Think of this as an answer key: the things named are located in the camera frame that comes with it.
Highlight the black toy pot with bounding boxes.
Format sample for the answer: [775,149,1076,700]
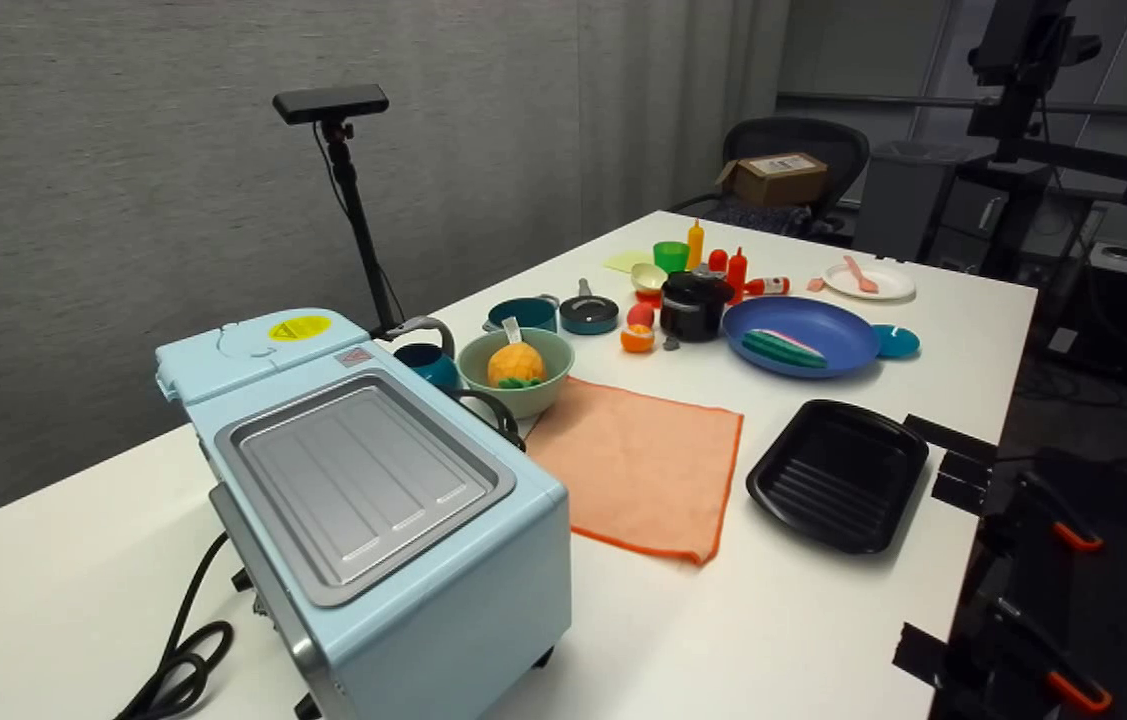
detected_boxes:
[659,270,736,343]

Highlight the cardboard box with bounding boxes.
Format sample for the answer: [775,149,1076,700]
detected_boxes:
[716,152,830,209]

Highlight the white plate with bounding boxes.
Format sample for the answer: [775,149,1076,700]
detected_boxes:
[821,260,917,302]

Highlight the pineapple plushie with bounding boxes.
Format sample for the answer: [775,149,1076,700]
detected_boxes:
[486,318,548,390]

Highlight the camera on mount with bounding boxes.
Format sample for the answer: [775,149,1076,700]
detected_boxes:
[966,0,1127,208]
[272,84,405,338]

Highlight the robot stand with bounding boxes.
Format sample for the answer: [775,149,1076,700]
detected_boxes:
[891,412,1127,720]

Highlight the black office chair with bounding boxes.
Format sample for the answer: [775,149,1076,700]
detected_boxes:
[668,116,871,242]

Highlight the small teal frying pan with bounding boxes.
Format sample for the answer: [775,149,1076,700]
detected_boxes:
[559,278,621,336]

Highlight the black curved handle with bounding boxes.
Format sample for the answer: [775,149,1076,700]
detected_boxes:
[443,386,528,452]

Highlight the grey bin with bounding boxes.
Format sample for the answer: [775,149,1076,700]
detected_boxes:
[853,140,970,263]

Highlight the pale green bowl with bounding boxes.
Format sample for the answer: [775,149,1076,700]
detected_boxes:
[457,327,576,420]

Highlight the grey metal griddle tray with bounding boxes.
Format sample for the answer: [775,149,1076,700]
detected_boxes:
[215,368,517,609]

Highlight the black cable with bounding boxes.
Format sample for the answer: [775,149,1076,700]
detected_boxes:
[113,530,236,720]

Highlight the dark cabinet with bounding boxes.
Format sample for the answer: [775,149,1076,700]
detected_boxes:
[928,158,1056,282]

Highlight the teal toy kettle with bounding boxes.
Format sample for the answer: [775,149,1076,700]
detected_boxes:
[390,316,465,393]

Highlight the teal toy pot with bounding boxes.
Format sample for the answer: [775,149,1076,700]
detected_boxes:
[483,295,561,334]

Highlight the black rectangular plate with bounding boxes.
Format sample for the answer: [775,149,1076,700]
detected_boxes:
[746,399,930,556]

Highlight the black clamp with orange tips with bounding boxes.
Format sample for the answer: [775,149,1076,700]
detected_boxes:
[998,598,1115,714]
[1018,470,1105,554]

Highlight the light blue toaster oven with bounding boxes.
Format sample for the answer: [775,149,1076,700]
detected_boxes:
[155,308,572,720]

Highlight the orange cloth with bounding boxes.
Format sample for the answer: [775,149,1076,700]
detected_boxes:
[523,376,745,567]

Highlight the blue plate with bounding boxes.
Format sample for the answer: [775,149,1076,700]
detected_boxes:
[721,296,882,379]

